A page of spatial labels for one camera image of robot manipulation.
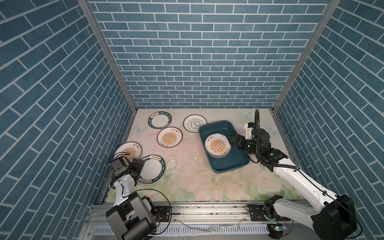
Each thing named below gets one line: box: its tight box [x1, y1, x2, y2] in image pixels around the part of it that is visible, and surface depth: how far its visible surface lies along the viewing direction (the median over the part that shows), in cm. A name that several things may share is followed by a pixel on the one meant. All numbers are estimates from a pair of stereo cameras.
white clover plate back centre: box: [183, 114, 207, 133], surface depth 114 cm
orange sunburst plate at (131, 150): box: [114, 141, 143, 162], surface depth 98 cm
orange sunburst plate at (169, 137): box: [156, 126, 183, 149], surface depth 104 cm
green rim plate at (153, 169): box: [137, 154, 166, 184], surface depth 91 cm
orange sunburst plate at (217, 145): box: [204, 133, 232, 158], surface depth 98 cm
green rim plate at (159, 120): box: [148, 111, 172, 130], surface depth 115 cm
